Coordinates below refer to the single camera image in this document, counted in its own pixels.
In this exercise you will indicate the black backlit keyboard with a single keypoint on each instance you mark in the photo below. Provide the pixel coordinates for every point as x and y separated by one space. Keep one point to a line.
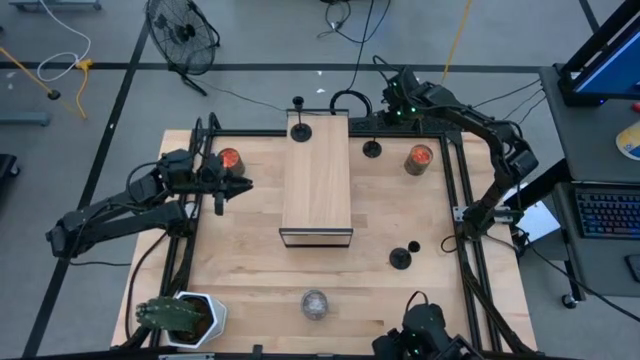
610 215

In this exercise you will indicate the white hexagonal plant pot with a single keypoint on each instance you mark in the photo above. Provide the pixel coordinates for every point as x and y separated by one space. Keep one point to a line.
217 315

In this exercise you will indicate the grey computer desk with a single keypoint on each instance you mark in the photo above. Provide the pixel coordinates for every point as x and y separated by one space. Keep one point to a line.
590 145

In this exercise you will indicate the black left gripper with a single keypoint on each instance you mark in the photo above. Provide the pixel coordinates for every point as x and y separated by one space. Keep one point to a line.
212 180

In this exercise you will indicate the computer monitor blue screen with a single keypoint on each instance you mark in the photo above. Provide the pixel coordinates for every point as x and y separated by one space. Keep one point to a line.
615 70

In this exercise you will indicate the black candlestick holder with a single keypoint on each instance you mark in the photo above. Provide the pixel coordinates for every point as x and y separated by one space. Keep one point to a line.
400 258
372 149
301 133

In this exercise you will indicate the yellow blue round disc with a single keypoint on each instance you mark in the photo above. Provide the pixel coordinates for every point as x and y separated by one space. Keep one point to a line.
630 142

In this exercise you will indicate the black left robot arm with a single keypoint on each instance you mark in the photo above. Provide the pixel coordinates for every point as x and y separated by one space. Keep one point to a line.
125 220

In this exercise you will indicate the wooden shelf riser black frame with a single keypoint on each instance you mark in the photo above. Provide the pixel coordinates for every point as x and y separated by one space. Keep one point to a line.
316 175

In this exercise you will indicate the black aluminium table frame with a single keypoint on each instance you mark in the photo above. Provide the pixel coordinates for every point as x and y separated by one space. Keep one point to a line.
270 133

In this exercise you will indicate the small black table clamp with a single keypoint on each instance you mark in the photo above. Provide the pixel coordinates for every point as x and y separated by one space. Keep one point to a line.
257 350

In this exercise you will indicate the clear glass white candle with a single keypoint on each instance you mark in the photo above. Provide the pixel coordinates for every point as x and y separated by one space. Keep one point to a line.
314 304

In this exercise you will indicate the green cactus plant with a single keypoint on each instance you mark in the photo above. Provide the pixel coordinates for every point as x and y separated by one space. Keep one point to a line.
165 315

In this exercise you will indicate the black object on floor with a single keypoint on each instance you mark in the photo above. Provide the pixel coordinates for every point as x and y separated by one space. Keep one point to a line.
7 166

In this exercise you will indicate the white paper sheet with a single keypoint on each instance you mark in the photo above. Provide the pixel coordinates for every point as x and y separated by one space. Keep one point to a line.
542 220

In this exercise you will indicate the orange candle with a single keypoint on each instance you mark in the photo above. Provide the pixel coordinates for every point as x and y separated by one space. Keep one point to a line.
233 159
419 159

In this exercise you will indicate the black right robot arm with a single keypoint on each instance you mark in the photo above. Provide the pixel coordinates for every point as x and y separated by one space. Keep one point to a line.
480 122

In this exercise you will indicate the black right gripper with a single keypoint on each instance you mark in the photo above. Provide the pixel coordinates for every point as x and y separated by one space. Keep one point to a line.
402 97

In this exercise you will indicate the black floor fan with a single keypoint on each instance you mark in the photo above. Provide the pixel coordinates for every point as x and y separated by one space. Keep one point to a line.
182 35

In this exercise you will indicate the grey metal stand foot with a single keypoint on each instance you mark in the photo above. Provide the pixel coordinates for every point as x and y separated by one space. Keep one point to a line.
55 5
25 118

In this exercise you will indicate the black caster wheel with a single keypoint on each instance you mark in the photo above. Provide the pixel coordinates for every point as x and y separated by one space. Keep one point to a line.
569 300

